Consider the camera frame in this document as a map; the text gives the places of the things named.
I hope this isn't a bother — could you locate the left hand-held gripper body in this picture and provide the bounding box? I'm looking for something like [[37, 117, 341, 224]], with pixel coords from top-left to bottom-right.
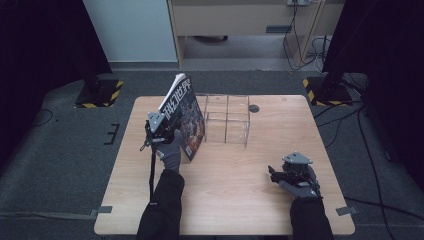
[[139, 111, 176, 153]]

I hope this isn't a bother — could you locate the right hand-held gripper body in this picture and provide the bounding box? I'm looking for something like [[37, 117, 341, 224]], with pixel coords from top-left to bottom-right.
[[279, 151, 318, 188]]

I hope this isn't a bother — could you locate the dark cover magazine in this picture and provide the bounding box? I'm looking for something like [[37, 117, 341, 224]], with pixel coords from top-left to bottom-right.
[[157, 72, 207, 162]]

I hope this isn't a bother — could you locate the clear acrylic divided rack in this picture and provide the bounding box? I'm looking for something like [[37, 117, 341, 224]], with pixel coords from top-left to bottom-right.
[[195, 94, 251, 149]]

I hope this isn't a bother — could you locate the person's right hand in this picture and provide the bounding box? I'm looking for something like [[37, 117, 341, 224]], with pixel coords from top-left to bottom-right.
[[278, 164, 322, 200]]

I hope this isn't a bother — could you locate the person's left hand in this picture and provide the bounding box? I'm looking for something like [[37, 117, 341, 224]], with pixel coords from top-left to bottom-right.
[[154, 128, 184, 174]]

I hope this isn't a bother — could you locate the grey tape strip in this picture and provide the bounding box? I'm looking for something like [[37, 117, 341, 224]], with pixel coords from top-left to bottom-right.
[[335, 205, 360, 217], [89, 205, 114, 217]]

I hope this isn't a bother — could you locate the black yellow striped stand base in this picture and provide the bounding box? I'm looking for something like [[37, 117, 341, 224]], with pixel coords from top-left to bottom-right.
[[302, 74, 354, 108], [74, 74, 125, 109]]

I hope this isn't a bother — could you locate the white panel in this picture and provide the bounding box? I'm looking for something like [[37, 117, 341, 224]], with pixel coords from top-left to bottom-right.
[[81, 0, 179, 64]]

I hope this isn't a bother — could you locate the light wooden desk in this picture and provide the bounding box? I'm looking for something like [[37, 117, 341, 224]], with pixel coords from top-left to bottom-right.
[[166, 0, 345, 69]]

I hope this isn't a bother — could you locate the dark curtain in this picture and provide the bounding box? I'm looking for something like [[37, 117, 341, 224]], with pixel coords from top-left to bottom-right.
[[0, 0, 113, 169], [321, 0, 424, 183]]

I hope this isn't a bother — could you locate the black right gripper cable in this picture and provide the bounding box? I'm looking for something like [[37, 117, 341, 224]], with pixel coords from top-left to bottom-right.
[[289, 169, 324, 199]]

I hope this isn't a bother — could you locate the thin black floor cable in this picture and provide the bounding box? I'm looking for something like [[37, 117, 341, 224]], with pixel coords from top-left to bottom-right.
[[312, 99, 364, 150]]

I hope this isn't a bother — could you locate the long black floor cable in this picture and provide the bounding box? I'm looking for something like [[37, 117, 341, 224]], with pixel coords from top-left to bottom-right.
[[356, 108, 390, 240]]

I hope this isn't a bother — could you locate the thick black floor cable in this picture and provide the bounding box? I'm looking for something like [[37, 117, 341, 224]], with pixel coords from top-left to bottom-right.
[[343, 196, 424, 222]]

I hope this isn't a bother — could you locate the black looped floor cable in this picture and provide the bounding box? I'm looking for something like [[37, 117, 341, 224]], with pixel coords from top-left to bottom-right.
[[34, 108, 55, 128]]

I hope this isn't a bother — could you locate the black cable bundle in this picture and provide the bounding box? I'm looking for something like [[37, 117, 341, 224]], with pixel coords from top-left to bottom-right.
[[282, 0, 332, 73]]

